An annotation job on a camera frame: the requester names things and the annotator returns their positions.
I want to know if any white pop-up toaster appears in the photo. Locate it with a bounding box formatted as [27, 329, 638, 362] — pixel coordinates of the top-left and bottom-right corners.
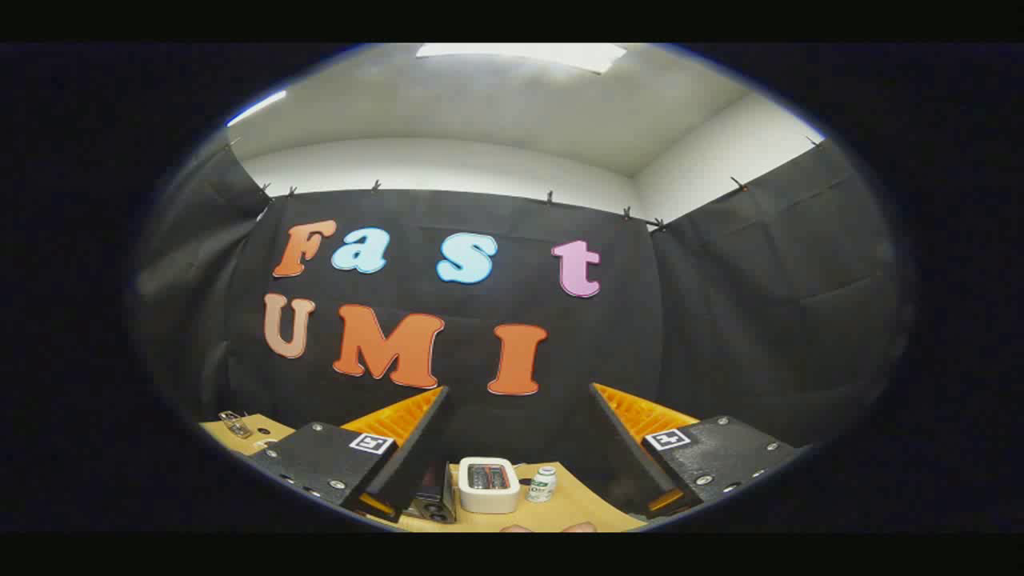
[458, 457, 522, 514]

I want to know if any black toaster oven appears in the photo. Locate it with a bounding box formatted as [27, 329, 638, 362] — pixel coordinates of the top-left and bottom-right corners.
[404, 460, 458, 525]

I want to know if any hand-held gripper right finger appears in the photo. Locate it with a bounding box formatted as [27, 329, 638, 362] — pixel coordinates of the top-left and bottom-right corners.
[590, 382, 801, 519]

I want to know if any white bottle green label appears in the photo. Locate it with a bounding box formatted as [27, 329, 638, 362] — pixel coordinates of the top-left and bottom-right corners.
[526, 466, 558, 504]

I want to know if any black backdrop cloth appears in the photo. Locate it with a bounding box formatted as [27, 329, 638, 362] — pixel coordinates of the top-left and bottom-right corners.
[132, 136, 913, 497]

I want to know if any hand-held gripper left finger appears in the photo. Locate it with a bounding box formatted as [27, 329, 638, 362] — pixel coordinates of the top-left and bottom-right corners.
[244, 386, 453, 525]

